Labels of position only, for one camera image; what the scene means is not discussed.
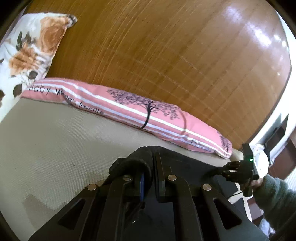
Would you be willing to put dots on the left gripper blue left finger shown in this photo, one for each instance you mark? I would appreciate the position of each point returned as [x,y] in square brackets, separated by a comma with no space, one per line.
[141,187]

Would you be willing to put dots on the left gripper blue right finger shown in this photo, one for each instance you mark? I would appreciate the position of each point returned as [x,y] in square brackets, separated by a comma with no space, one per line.
[160,183]

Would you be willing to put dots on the black pants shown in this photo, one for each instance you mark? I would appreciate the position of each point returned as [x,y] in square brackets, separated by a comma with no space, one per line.
[195,172]

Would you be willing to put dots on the green sleeved right forearm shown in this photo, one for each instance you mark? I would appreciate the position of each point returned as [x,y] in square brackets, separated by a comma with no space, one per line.
[277,201]

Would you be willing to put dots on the right hand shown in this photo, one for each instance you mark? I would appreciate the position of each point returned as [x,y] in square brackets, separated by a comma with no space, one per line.
[254,184]

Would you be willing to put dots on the dark wooden furniture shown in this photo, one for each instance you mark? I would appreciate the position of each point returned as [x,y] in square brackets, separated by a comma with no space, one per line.
[280,149]

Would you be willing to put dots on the pink striped long pillow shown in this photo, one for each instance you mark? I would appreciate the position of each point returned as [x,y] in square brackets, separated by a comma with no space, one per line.
[166,121]

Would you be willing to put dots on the beige textured bed mattress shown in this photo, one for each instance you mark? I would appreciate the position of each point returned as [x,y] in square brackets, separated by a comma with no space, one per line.
[50,152]

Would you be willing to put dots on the wooden headboard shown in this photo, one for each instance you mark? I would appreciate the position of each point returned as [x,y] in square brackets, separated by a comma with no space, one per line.
[225,62]

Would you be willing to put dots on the white floral pillow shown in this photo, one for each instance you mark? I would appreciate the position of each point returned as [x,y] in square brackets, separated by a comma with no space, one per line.
[28,51]

